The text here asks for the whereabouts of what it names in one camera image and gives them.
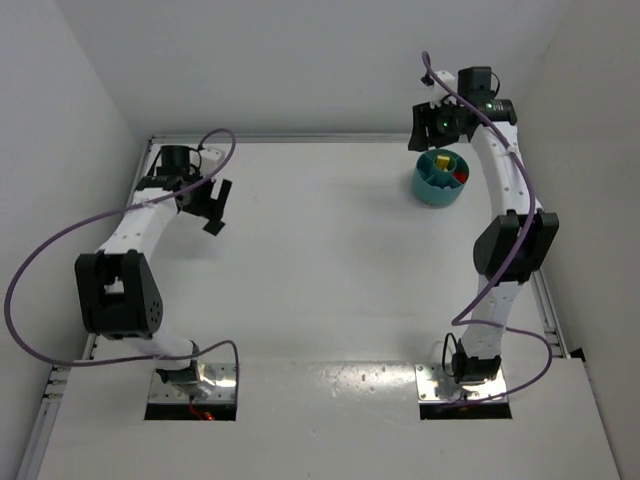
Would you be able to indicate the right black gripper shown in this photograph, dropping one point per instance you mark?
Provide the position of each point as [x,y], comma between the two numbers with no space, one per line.
[426,125]

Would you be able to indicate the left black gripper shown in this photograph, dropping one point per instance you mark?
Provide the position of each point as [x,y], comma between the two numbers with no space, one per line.
[210,203]

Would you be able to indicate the black lego plate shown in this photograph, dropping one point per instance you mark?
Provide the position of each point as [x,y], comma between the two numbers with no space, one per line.
[213,227]

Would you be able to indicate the yellow lego brick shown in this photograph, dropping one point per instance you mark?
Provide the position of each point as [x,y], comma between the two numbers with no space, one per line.
[443,162]

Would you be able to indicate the red lego brick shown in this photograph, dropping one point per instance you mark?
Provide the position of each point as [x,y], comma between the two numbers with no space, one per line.
[460,176]

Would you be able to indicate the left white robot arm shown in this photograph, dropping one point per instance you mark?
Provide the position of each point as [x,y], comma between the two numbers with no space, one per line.
[119,298]

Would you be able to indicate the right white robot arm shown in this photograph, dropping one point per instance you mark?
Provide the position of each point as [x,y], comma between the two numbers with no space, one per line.
[466,106]

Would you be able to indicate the teal divided round container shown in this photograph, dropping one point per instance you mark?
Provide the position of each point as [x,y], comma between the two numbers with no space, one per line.
[433,186]

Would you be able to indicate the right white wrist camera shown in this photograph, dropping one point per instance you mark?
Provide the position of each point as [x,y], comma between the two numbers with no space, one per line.
[439,86]

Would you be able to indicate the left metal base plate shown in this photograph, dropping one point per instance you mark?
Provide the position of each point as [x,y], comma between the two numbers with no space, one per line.
[211,384]

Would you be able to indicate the metal base plate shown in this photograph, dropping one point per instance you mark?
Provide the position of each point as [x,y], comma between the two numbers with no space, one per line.
[211,384]
[435,387]

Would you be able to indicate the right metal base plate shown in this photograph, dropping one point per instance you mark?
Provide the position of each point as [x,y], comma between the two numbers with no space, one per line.
[435,387]

